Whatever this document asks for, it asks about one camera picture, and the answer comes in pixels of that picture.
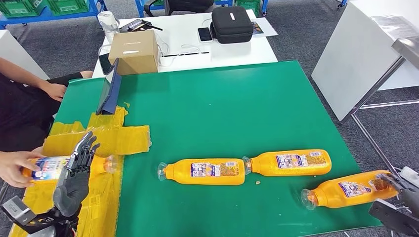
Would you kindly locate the person's right hand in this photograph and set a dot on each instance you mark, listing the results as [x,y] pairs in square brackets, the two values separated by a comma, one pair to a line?
[14,166]

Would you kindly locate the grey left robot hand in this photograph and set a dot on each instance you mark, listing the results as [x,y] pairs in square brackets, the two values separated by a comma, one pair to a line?
[72,193]

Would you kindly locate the person's left hand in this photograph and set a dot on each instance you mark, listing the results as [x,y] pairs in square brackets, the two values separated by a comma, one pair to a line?
[54,91]

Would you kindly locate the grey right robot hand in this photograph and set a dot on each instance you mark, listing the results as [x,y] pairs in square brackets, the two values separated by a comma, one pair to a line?
[410,199]

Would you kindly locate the orange detergent bottle clear cap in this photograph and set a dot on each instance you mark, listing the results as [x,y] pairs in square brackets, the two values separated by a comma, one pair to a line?
[176,171]
[54,170]
[327,196]
[262,165]

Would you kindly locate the person's left forearm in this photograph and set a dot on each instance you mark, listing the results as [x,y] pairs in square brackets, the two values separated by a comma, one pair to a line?
[19,72]

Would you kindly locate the person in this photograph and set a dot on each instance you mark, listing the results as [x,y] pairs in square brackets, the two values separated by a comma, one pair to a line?
[23,114]

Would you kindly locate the small white panel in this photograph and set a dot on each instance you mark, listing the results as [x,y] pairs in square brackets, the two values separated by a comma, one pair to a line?
[16,52]

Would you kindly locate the black phone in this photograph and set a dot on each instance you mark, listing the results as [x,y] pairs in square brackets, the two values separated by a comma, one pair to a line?
[104,63]

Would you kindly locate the tablet in blue case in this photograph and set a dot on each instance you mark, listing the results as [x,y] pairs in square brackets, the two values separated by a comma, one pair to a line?
[113,95]

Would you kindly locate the small yellow tape scrap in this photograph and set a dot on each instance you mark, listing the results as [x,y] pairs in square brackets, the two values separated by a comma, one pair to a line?
[126,104]

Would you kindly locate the yellow taped cardboard patch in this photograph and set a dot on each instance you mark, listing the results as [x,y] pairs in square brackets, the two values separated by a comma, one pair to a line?
[131,140]

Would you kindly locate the green plastic crate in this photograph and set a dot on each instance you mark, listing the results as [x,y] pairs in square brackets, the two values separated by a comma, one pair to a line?
[67,6]
[19,7]
[248,5]

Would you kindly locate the brown cardboard box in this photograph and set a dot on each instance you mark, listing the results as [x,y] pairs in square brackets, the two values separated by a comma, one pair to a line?
[134,55]

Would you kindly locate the black handheld device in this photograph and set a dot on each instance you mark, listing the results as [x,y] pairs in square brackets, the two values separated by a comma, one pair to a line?
[134,25]

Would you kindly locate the stainless steel table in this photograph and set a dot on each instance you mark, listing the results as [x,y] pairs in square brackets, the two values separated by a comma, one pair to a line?
[409,49]

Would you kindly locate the large white board panel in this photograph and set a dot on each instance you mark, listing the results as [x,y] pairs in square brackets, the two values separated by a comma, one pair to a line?
[356,55]

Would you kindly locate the black office chair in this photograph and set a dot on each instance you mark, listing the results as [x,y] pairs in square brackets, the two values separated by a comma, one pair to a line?
[186,6]

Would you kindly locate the green table mat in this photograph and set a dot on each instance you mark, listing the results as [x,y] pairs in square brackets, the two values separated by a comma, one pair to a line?
[212,114]

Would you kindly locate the smartphone with dark screen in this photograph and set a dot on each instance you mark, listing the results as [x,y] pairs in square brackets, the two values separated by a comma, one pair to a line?
[205,35]

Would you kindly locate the grey paper sheet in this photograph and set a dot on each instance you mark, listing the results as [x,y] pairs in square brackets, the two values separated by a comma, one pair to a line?
[394,27]

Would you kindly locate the black zip carrying case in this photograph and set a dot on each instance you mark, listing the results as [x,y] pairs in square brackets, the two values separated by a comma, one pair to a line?
[230,25]

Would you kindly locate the white table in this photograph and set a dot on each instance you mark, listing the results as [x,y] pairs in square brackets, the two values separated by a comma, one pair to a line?
[242,52]

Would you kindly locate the printed paper sheet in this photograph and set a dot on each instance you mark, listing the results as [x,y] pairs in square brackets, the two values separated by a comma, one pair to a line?
[266,29]

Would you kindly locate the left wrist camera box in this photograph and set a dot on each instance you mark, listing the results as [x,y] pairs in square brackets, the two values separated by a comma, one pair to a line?
[16,211]

